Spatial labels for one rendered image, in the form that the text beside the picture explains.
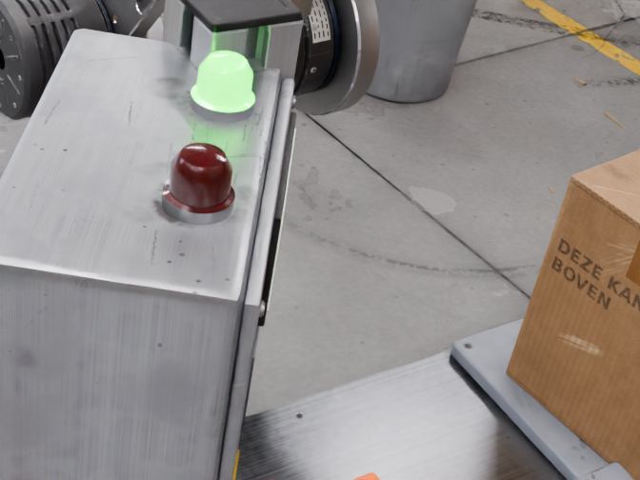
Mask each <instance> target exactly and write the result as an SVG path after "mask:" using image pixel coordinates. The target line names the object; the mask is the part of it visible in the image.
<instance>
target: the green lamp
mask: <svg viewBox="0 0 640 480"><path fill-rule="evenodd" d="M252 79H253V72H252V69H251V68H250V65H249V63H248V61H247V59H246V58H245V57H244V56H242V55H241V54H238V53H236V52H233V51H227V50H220V51H215V52H212V53H211V54H210V55H209V56H208V57H207V58H206V59H205V60H204V61H203V62H202V63H201V64H200V66H199V69H198V78H197V84H196V85H195V86H194V87H193V88H192V90H191V95H190V107H191V108H192V110H193V111H194V112H195V113H196V114H198V115H199V116H201V117H203V118H205V119H208V120H211V121H213V122H218V123H236V122H240V121H243V120H246V119H248V118H249V117H250V116H251V115H252V113H253V109H254V102H255V97H254V94H253V92H252V91H251V86H252Z"/></svg>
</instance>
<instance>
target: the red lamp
mask: <svg viewBox="0 0 640 480"><path fill-rule="evenodd" d="M232 171H233V167H232V164H231V163H230V160H229V158H228V157H227V155H226V154H225V153H224V152H223V151H222V150H221V149H220V148H218V147H216V146H214V145H212V144H209V143H191V144H188V145H186V146H185V147H184V148H182V149H181V150H180V151H179V152H178V153H177V154H176V155H175V156H174V157H173V158H172V160H171V162H170V179H168V180H167V181H166V182H165V184H164V186H163V192H162V206H163V208H164V210H165V211H166V212H167V213H168V214H169V215H170V216H171V217H173V218H175V219H177V220H179V221H181V222H184V223H188V224H192V225H212V224H216V223H220V222H222V221H224V220H226V219H227V218H228V217H230V215H231V214H232V212H233V208H234V200H235V192H234V189H233V187H232V186H231V179H232Z"/></svg>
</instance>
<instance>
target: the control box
mask: <svg viewBox="0 0 640 480"><path fill-rule="evenodd" d="M190 53H191V46H186V47H177V46H176V45H175V44H172V43H168V42H162V41H156V40H149V39H144V38H138V37H132V36H127V35H121V34H115V33H109V32H102V31H97V30H86V29H81V30H75V31H74V32H73V34H72V36H71V38H70V40H69V42H68V44H67V46H66V48H65V50H64V52H63V54H62V56H61V58H60V60H59V62H58V64H57V66H56V68H55V70H54V72H53V74H52V76H51V78H50V80H49V82H48V84H47V86H46V88H45V90H44V92H43V94H42V96H41V98H40V101H39V103H38V105H37V107H36V109H35V111H34V113H33V115H32V117H31V119H30V121H29V123H28V125H27V127H26V129H25V131H24V133H23V135H22V137H21V139H20V141H19V143H18V145H17V147H16V149H15V151H14V153H13V155H12V157H11V159H10V161H9V163H8V165H7V167H6V169H5V171H4V173H3V175H2V177H1V179H0V480H235V477H236V471H237V465H238V458H239V451H240V450H239V449H238V445H239V439H240V432H241V427H242V421H243V415H244V408H245V403H246V397H247V390H248V384H249V379H250V367H251V361H252V356H253V350H254V343H255V337H256V332H257V325H258V319H259V317H262V316H264V311H265V306H266V303H265V302H264V300H262V295H263V288H264V283H265V276H266V270H267V264H268V258H269V251H270V240H271V234H272V227H273V221H274V214H275V209H276V202H277V196H278V190H279V184H280V177H281V171H282V165H283V159H284V152H285V146H286V140H287V134H288V127H289V121H290V110H293V109H294V108H295V101H296V97H295V96H294V95H293V91H294V85H295V84H294V80H292V79H290V78H285V79H283V80H282V74H281V71H280V70H278V69H273V68H271V69H264V68H263V67H262V66H261V65H260V61H261V59H258V58H252V59H247V61H248V63H249V65H250V68H251V69H252V72H253V79H252V86H251V91H252V92H253V94H254V97H255V102H254V109H253V113H252V115H251V116H250V117H249V118H248V119H246V120H243V121H240V122H236V123H218V122H213V121H211V120H208V119H205V118H203V117H201V116H199V115H198V114H196V113H195V112H194V111H193V110H192V108H191V107H190V95H191V90H192V88H193V87H194V86H195V85H196V84H197V78H198V68H197V67H196V66H195V65H194V64H193V63H192V62H191V60H190ZM281 81H282V82H281ZM191 143H209V144H212V145H214V146H216V147H218V148H220V149H221V150H222V151H223V152H224V153H225V154H226V155H227V157H228V158H229V160H230V163H231V164H232V167H233V171H232V179H231V186H232V187H233V189H234V192H235V200H234V208H233V212H232V214H231V215H230V217H228V218H227V219H226V220H224V221H222V222H220V223H216V224H212V225H192V224H188V223H184V222H181V221H179V220H177V219H175V218H173V217H171V216H170V215H169V214H168V213H167V212H166V211H165V210H164V208H163V206H162V192H163V186H164V184H165V182H166V181H167V180H168V179H170V162H171V160H172V158H173V157H174V156H175V155H176V154H177V153H178V152H179V151H180V150H181V149H182V148H184V147H185V146H186V145H188V144H191Z"/></svg>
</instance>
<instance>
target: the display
mask: <svg viewBox="0 0 640 480"><path fill-rule="evenodd" d="M296 116H297V114H296V112H293V111H291V112H290V121H289V127H288V134H287V140H286V146H285V152H284V159H283V165H282V171H281V177H280V184H279V190H278V196H277V202H276V209H275V214H274V221H273V227H272V234H271V240H270V251H269V258H268V264H267V270H266V276H265V283H264V288H263V295H262V300H264V302H265V303H266V306H265V311H264V316H262V317H259V319H258V325H257V326H260V327H263V326H264V325H265V320H266V314H267V310H269V305H270V295H271V288H272V282H273V276H274V271H275V265H276V259H277V253H278V248H279V242H280V236H281V230H282V225H283V218H284V211H285V205H286V198H287V191H288V184H289V178H290V165H291V158H292V152H293V145H294V138H295V132H296V128H295V123H296Z"/></svg>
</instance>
